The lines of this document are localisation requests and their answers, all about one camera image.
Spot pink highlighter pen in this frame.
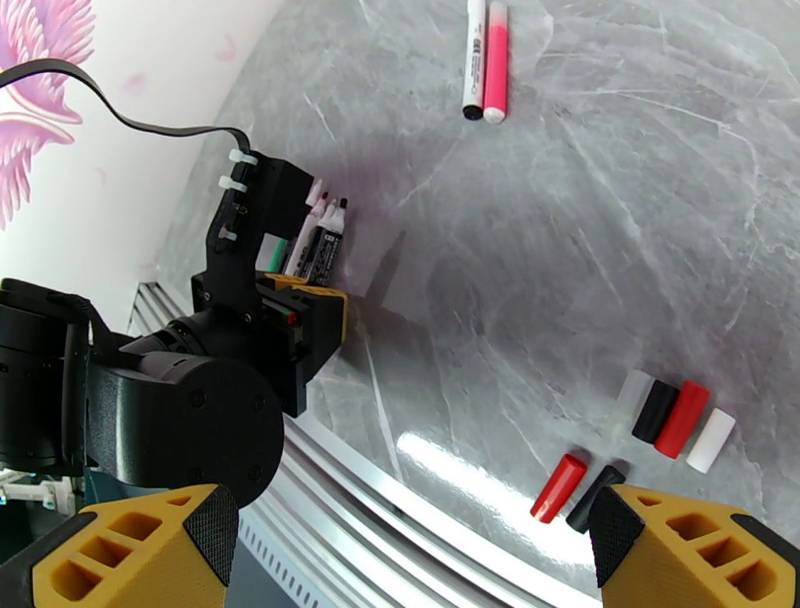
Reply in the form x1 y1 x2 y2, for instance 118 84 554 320
482 0 509 124

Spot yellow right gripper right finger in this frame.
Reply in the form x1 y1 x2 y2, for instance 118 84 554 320
587 484 800 608

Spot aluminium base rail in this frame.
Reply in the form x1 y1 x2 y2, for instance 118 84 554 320
127 281 595 608

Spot white pen cap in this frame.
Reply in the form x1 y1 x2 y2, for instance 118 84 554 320
685 407 737 475

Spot black printed marker pen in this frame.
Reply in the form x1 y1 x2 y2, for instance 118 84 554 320
318 196 351 289
299 199 339 288

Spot white perforated cable duct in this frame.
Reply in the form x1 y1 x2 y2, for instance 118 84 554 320
240 518 329 608

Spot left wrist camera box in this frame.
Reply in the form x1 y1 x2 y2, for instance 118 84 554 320
212 151 316 276

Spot translucent pen cap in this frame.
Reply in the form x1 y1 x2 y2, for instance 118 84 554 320
609 368 656 442

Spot black pen cap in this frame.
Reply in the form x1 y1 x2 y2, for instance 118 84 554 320
565 464 628 534
631 379 681 445

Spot white red marker pen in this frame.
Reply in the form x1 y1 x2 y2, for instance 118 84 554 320
284 194 329 278

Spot red pen cap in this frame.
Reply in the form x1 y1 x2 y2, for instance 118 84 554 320
529 453 589 525
652 379 712 461

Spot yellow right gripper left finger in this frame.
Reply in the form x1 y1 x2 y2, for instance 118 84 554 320
0 482 240 608

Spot black left camera cable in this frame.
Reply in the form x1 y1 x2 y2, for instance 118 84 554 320
0 57 254 158

